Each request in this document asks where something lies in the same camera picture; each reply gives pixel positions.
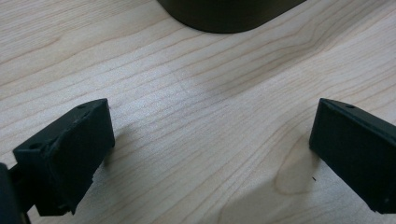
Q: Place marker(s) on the dark rounded container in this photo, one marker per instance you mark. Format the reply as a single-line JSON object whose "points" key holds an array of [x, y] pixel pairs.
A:
{"points": [[227, 14]]}

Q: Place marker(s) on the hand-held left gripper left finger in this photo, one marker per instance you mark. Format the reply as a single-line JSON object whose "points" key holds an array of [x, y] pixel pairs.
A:
{"points": [[71, 155]]}

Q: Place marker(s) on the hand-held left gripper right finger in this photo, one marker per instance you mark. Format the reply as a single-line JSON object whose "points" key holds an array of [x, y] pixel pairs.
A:
{"points": [[355, 149]]}

